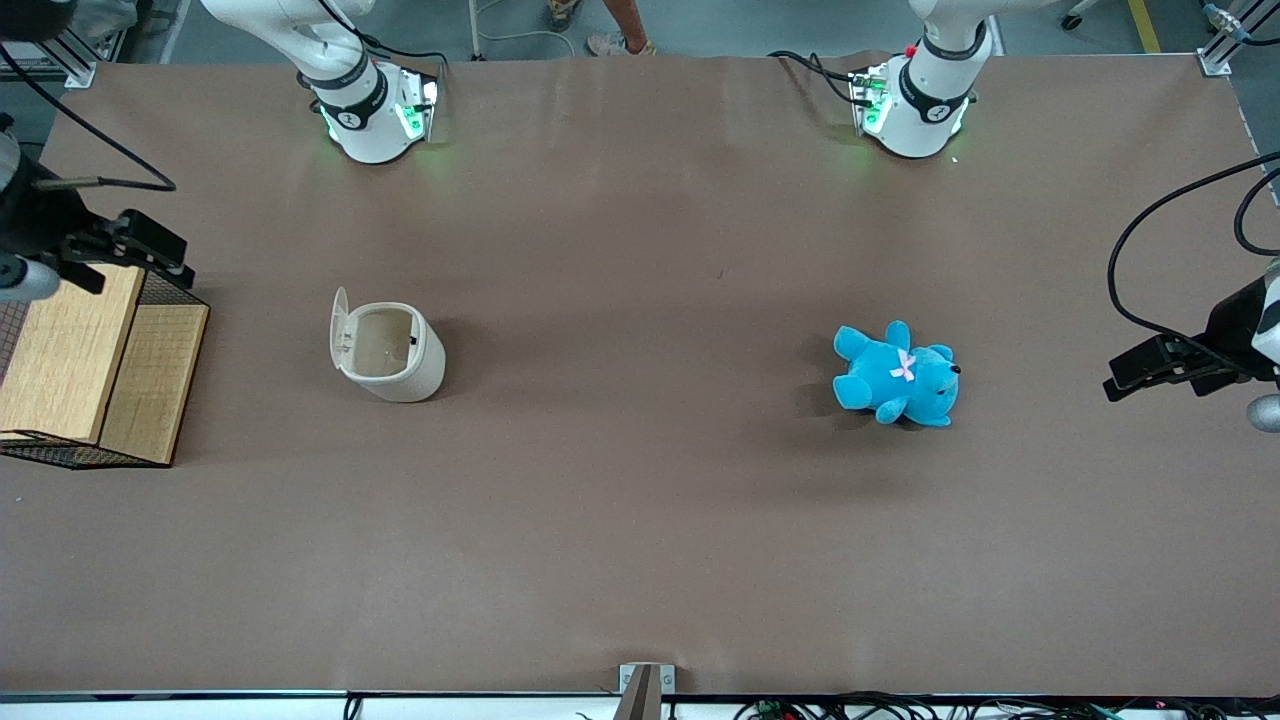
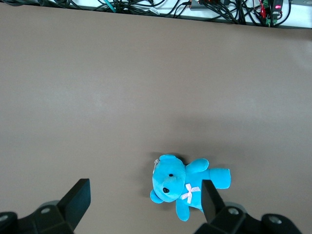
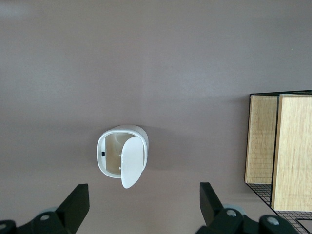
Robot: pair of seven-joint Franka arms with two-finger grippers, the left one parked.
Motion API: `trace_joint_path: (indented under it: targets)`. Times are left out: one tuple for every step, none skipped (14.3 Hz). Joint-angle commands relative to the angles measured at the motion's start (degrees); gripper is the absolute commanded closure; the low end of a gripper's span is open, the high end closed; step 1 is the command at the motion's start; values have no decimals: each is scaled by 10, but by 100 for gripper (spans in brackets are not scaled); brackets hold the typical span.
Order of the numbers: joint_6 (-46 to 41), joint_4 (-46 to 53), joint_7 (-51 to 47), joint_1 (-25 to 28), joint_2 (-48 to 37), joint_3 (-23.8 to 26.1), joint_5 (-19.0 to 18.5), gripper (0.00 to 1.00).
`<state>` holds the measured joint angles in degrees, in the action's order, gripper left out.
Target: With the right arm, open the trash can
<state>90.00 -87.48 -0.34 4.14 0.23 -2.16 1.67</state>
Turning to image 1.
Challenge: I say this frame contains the brown table cover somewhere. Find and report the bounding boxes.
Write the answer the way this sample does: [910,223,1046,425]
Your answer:
[0,53,1280,698]

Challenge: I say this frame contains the black cable bundle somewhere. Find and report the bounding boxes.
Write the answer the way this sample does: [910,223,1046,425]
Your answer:
[733,690,1280,720]

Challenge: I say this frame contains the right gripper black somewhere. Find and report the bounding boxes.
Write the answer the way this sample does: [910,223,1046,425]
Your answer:
[0,128,197,295]

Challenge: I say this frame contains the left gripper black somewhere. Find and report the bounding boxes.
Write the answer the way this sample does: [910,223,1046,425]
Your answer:
[1102,256,1280,402]

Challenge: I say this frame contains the white lidded trash can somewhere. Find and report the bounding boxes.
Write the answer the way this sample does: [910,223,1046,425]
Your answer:
[330,287,447,404]

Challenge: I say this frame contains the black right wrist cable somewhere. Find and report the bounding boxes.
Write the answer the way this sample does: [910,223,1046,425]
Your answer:
[0,45,178,193]

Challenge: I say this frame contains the black base cable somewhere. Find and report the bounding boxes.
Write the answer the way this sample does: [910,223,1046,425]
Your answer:
[767,49,863,108]
[355,33,452,76]

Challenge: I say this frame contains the wooden wire mesh rack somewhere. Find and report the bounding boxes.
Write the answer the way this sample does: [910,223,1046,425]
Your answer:
[0,262,212,470]

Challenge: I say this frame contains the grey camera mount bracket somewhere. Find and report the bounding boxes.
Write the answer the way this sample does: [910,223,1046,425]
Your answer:
[612,662,677,720]

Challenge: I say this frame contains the aluminium frame post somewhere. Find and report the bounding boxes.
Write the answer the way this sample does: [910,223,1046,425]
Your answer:
[40,28,98,90]
[1196,0,1280,78]

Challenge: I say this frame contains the short looped black cable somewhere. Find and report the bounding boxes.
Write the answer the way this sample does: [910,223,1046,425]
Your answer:
[1232,166,1280,257]

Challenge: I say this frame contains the blue teddy bear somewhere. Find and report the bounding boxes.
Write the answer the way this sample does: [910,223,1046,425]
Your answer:
[832,320,962,429]

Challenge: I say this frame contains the black left base cable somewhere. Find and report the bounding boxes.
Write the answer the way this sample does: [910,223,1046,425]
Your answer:
[767,49,863,108]

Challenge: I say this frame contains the white floor cable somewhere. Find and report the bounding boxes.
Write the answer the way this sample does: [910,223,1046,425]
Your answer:
[468,0,578,62]

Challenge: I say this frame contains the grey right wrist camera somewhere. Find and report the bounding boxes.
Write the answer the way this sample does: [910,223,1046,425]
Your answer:
[0,254,62,304]

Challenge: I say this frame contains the black right base cable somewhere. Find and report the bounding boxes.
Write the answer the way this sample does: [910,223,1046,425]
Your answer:
[355,33,452,76]

